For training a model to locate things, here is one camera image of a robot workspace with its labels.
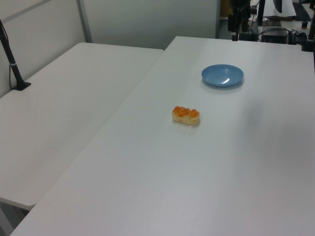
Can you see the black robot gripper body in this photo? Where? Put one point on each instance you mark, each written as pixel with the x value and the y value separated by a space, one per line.
pixel 239 5

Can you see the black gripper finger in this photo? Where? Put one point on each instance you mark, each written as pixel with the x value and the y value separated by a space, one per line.
pixel 233 27
pixel 244 23

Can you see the orange glazed bread loaf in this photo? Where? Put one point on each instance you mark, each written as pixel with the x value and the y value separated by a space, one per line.
pixel 185 115

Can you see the blue round plate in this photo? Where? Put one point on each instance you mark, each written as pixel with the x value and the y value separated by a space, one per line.
pixel 222 75

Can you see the black flat stand base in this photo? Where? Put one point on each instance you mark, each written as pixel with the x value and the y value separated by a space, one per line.
pixel 247 37

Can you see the black upright pole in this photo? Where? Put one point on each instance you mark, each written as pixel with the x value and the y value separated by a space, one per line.
pixel 261 12

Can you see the black electronics box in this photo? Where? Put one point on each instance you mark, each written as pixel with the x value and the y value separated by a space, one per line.
pixel 274 35

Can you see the white paper sheet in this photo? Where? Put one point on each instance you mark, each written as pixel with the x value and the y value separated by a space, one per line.
pixel 285 8

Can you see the black keyboard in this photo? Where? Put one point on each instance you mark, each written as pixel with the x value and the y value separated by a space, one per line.
pixel 302 12

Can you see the small black red device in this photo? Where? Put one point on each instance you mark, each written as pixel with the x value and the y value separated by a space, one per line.
pixel 304 25

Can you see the grey metal partition post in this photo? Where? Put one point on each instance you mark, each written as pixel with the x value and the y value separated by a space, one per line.
pixel 217 19
pixel 85 22

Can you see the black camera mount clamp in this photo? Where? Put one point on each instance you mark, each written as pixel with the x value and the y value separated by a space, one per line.
pixel 308 41

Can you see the black camera stand pole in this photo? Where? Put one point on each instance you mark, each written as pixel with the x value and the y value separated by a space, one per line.
pixel 12 66

